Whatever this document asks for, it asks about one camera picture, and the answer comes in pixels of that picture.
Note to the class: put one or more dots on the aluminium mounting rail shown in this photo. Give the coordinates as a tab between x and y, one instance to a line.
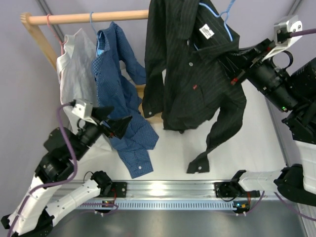
154	190

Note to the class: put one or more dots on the white shirt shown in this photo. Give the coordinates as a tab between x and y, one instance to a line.
74	69

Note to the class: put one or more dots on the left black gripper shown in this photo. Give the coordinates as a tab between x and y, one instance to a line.
118	126

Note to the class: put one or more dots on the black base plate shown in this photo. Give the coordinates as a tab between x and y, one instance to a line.
118	189
233	190

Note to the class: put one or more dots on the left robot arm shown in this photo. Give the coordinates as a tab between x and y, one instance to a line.
36	216

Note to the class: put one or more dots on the black pinstriped shirt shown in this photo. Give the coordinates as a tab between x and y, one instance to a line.
185	85

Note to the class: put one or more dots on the pink wire hanger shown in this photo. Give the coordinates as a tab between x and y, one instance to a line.
61	41

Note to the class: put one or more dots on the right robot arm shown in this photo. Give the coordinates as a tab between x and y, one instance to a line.
294	94

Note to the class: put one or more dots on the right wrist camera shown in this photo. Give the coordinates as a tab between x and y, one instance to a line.
282	35

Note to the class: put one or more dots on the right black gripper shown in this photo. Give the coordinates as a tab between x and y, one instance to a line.
254	58

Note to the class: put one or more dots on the white slotted cable duct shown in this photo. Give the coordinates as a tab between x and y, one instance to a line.
216	204

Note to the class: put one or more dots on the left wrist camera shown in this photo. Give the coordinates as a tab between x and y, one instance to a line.
83	109

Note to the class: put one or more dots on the light blue hanger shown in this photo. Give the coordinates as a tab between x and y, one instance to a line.
211	28

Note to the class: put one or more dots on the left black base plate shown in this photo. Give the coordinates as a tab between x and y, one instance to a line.
118	189

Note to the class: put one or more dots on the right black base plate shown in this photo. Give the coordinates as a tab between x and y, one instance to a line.
233	190

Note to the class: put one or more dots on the blue hanger holding shirt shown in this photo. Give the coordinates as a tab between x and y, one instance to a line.
93	24

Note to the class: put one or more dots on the blue checked shirt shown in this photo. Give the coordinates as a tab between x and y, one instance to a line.
117	73

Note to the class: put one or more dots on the wooden clothes rack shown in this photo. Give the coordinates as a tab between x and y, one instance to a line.
32	24

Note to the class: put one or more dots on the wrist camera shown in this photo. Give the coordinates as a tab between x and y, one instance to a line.
83	109
282	35

